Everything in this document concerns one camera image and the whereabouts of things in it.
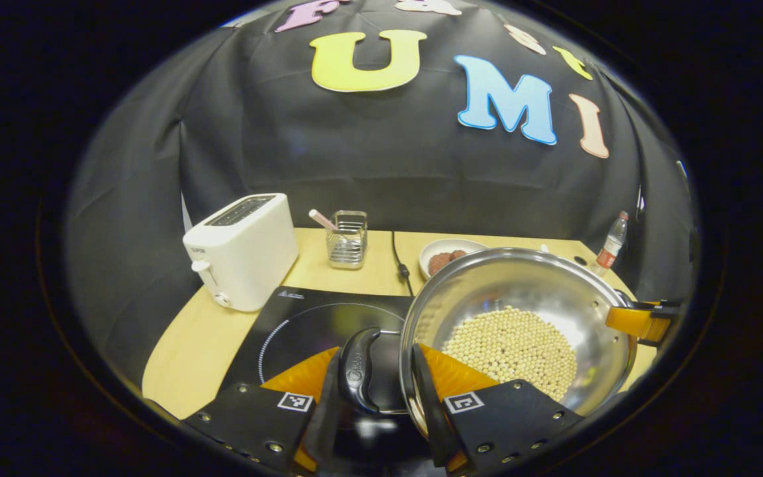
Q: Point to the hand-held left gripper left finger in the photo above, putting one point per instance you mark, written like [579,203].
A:
[322,430]

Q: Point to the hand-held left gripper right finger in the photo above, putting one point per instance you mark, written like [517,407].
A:
[438,430]

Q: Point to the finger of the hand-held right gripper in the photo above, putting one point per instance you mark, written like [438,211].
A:
[640,322]

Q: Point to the black induction cooktop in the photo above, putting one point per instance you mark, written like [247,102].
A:
[302,324]

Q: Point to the stainless steel pot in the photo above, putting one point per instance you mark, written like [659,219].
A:
[520,285]

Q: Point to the clear plastic water bottle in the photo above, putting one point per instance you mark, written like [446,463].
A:
[613,242]

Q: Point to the pile of yellow soybeans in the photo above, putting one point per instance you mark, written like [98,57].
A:
[514,344]

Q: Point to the reddish brown food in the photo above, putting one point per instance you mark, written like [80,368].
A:
[441,260]

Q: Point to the round white plate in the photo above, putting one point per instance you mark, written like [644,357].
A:
[431,252]

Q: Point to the white toaster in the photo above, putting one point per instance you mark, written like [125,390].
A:
[249,252]

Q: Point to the pink utensil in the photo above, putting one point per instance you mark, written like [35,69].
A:
[320,218]

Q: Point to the black backdrop cloth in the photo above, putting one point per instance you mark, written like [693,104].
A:
[388,146]

